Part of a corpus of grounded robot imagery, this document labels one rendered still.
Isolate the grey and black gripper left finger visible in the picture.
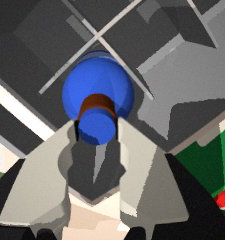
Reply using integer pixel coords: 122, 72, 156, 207
0, 118, 79, 240

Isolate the red bottle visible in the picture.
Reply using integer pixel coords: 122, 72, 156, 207
213, 190, 225, 208

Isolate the green divided crate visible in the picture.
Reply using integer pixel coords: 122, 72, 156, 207
175, 120, 225, 197

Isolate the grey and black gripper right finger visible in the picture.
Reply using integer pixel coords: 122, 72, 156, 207
116, 117, 225, 240

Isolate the blue bottle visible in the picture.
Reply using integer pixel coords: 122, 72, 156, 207
62, 50, 135, 145

